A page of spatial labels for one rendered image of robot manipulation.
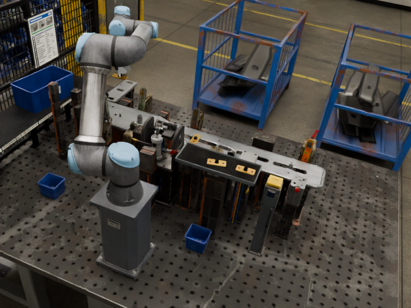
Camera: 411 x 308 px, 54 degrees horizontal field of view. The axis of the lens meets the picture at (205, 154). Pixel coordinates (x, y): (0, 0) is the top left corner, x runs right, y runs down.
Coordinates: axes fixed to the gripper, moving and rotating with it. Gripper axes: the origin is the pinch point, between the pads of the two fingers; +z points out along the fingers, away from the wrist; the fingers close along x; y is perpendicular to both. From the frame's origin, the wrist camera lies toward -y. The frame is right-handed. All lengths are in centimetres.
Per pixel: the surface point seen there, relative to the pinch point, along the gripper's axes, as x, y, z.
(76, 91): 0.5, -28.8, 19.3
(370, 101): 191, 149, 68
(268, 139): 16, 83, 23
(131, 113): 5.4, 4.2, 26.8
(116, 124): -9.2, 2.7, 26.5
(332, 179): 41, 126, 56
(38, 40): 5, -55, -4
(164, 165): -24, 39, 30
